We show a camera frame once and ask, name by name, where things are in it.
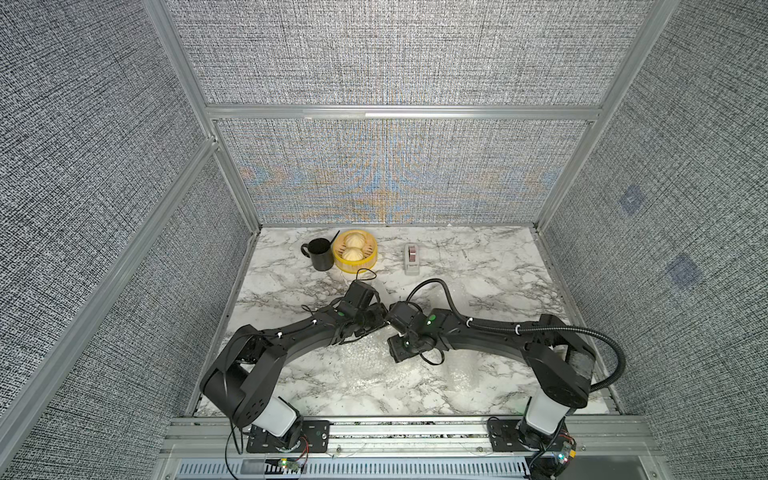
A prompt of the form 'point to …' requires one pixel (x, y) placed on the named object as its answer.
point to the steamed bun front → (352, 253)
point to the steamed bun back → (355, 241)
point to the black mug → (321, 252)
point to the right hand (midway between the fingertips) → (396, 343)
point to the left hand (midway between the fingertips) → (394, 317)
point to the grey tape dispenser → (411, 259)
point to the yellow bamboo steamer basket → (371, 248)
